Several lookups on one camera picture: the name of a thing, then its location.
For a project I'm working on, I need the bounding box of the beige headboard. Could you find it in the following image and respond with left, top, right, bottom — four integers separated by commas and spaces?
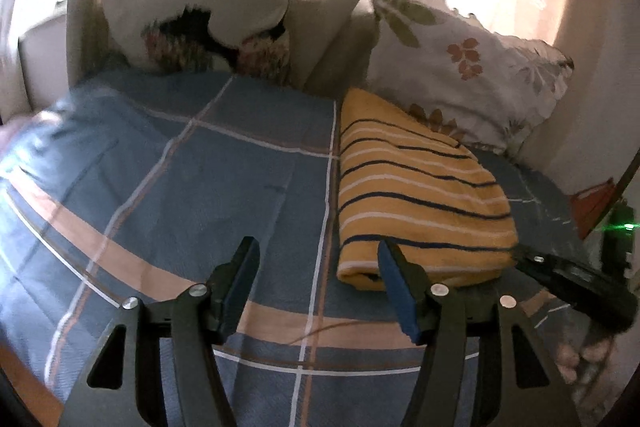
515, 47, 640, 200

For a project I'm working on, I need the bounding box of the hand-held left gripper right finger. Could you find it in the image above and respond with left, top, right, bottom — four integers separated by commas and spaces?
377, 239, 583, 427

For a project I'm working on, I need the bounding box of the yellow striped towel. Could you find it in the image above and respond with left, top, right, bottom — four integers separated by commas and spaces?
336, 88, 519, 294

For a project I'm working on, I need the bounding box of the red orange object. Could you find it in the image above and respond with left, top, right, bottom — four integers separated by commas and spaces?
570, 177, 619, 242

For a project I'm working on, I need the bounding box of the blue plaid bedsheet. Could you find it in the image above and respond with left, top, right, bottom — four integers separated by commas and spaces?
0, 69, 618, 427

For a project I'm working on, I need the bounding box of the beige window ledge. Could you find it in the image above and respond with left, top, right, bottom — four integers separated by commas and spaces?
17, 2, 77, 114

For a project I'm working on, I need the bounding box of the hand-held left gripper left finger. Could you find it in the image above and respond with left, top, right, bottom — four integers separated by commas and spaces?
60, 236, 262, 427

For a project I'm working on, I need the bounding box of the person's right hand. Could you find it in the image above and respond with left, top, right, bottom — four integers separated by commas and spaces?
554, 332, 617, 389

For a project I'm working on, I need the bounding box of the white floral pillow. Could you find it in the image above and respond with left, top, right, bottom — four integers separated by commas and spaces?
367, 0, 576, 156

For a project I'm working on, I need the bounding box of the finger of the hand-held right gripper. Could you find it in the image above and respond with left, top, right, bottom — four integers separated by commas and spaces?
510, 244, 561, 290

